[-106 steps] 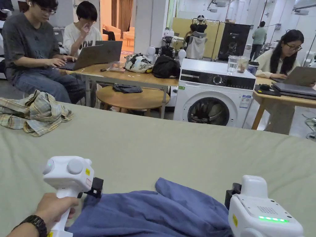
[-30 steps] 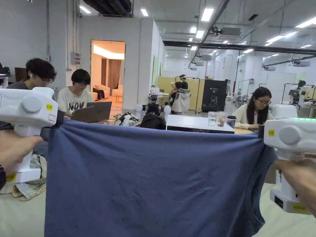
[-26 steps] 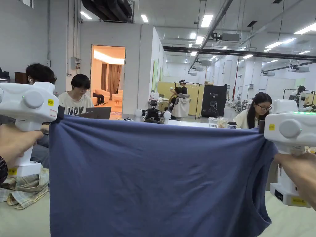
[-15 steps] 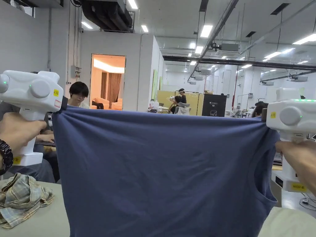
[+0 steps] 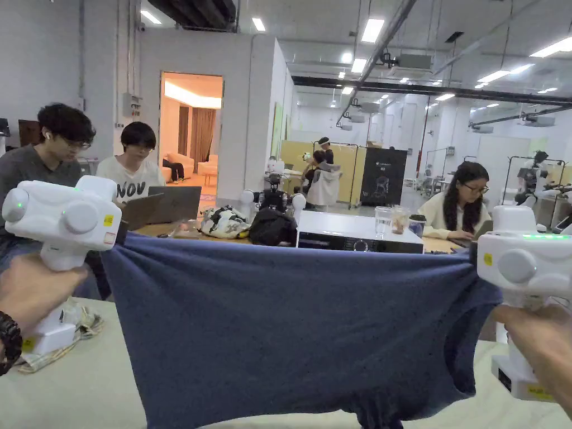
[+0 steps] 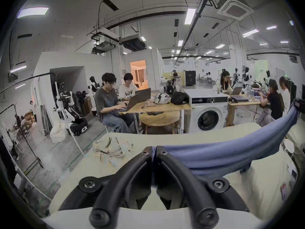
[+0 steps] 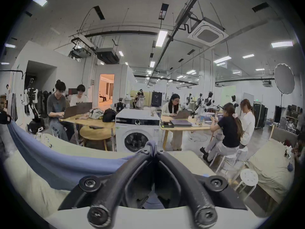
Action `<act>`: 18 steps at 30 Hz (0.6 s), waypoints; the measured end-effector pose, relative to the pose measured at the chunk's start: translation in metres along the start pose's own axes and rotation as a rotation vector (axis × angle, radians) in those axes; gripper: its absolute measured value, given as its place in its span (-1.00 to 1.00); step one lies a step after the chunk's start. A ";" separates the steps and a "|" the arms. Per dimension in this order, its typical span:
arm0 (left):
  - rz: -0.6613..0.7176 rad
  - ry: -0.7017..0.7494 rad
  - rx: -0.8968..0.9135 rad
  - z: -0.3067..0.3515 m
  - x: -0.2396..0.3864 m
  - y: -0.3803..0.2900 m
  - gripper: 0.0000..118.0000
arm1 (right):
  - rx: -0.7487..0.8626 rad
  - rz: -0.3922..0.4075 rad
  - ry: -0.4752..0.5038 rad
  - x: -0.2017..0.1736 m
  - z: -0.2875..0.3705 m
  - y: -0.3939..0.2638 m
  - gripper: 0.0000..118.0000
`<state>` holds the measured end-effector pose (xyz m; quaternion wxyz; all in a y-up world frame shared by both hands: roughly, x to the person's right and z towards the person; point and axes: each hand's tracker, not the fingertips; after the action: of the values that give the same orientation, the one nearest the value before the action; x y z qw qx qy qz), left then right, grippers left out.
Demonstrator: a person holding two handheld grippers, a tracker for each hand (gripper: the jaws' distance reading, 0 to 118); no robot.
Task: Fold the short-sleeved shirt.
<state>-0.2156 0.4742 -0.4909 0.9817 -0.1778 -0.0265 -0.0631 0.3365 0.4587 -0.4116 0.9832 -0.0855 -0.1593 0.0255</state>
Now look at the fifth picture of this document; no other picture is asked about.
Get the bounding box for white washing machine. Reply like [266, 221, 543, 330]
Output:
[297, 205, 425, 255]

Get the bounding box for dark blue shirt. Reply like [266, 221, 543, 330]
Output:
[102, 231, 504, 429]

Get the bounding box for person's left hand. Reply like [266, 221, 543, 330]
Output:
[0, 254, 89, 335]

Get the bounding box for black banner stand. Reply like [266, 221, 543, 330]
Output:
[359, 146, 409, 208]

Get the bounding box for patterned cloth bag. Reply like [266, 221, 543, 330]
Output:
[15, 303, 106, 374]

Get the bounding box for grey wall electrical box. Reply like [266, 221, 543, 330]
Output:
[122, 92, 144, 120]

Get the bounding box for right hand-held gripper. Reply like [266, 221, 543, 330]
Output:
[469, 205, 572, 402]

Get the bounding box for person's right hand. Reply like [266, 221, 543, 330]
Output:
[489, 305, 572, 405]

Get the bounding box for cream armchair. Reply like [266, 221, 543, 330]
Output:
[197, 154, 220, 187]

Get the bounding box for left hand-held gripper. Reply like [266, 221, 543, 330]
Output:
[2, 175, 130, 355]

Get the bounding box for wooden table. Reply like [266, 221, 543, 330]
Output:
[120, 185, 494, 258]

